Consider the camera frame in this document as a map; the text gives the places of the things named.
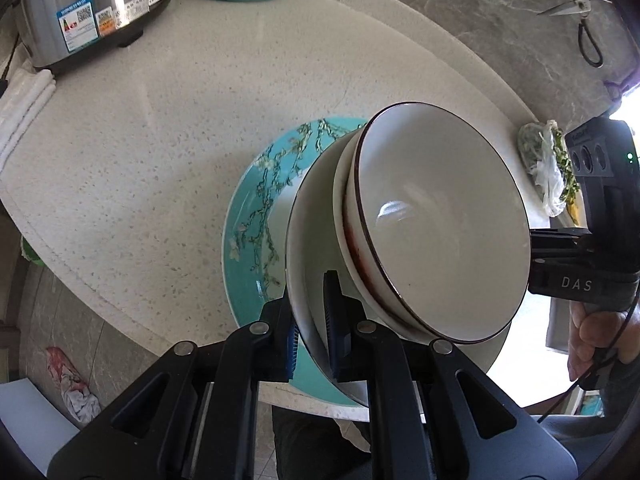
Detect plastic bag of greens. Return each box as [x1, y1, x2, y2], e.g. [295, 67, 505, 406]
[516, 119, 579, 218]

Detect red and white rag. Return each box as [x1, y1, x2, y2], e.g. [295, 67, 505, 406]
[46, 347, 101, 426]

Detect small teal floral plate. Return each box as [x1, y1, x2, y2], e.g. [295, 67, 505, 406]
[220, 116, 374, 403]

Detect person's right hand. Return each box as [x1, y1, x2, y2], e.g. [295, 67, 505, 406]
[567, 301, 624, 382]

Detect black handled kitchen scissors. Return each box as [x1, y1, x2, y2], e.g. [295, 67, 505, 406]
[539, 0, 613, 68]

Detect purple peeler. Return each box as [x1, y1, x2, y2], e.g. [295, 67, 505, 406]
[603, 72, 638, 102]

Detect plain white bowl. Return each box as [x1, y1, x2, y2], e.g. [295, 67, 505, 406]
[284, 129, 511, 406]

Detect white folded towel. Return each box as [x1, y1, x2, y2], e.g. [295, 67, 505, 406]
[1, 64, 56, 169]

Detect person's right forearm grey sleeve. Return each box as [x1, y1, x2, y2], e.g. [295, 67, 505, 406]
[541, 358, 639, 474]

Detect steel rice cooker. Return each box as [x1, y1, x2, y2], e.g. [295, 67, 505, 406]
[13, 0, 170, 74]

